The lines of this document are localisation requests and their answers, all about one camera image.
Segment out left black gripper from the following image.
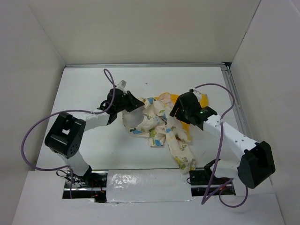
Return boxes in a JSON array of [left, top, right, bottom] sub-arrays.
[[115, 90, 144, 112]]

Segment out yellow and cream baby jacket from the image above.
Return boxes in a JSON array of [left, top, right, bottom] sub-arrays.
[[122, 92, 196, 173]]

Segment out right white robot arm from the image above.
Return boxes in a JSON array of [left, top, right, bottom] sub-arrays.
[[170, 90, 276, 189]]

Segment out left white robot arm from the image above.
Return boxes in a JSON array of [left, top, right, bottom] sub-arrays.
[[45, 88, 144, 187]]

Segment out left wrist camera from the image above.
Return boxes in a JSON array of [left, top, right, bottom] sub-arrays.
[[117, 80, 127, 90]]

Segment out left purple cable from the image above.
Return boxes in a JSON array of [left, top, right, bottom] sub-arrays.
[[21, 68, 122, 199]]

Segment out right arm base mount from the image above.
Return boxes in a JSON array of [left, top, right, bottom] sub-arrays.
[[186, 160, 235, 197]]

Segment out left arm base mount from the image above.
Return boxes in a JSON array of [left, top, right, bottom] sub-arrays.
[[56, 170, 108, 203]]

